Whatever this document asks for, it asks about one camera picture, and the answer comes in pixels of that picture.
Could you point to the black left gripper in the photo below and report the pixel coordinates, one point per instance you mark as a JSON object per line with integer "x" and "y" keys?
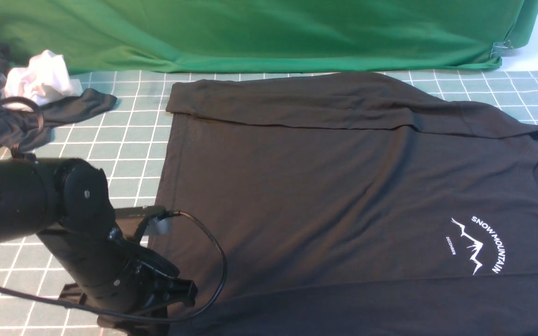
{"x": 115, "y": 273}

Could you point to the dark gray long-sleeved shirt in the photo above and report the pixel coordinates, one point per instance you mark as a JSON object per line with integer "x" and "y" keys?
{"x": 357, "y": 205}

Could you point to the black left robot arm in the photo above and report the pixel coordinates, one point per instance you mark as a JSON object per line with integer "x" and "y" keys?
{"x": 66, "y": 204}

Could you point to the teal grid-pattern tablecloth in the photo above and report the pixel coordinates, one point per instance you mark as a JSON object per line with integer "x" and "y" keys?
{"x": 129, "y": 144}

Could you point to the crumpled dark gray garment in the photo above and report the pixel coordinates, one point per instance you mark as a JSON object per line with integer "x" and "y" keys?
{"x": 27, "y": 125}

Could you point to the crumpled white cloth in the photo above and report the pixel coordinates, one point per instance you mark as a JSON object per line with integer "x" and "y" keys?
{"x": 45, "y": 80}

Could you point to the green backdrop cloth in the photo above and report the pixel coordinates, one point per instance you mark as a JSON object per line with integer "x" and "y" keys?
{"x": 271, "y": 36}

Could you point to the metal binder clip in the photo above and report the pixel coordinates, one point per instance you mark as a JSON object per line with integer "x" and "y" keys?
{"x": 501, "y": 49}

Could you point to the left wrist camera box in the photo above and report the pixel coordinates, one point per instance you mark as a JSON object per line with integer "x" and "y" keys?
{"x": 143, "y": 220}

